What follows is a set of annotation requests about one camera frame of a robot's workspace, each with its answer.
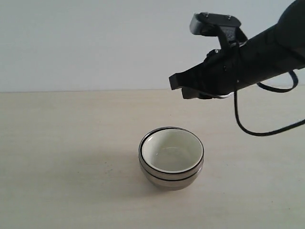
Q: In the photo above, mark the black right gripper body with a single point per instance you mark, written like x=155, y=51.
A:
x=219, y=73

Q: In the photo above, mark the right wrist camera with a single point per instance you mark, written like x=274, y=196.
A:
x=225, y=27

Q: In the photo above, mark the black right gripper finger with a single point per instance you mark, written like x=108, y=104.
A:
x=189, y=93
x=193, y=78

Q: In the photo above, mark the ribbed stainless steel bowl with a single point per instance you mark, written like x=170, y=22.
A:
x=168, y=176

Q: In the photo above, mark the smooth stainless steel bowl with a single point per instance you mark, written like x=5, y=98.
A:
x=170, y=185

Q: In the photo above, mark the cream ceramic bowl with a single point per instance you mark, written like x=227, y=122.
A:
x=172, y=150

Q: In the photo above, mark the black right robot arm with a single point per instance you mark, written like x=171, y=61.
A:
x=241, y=62

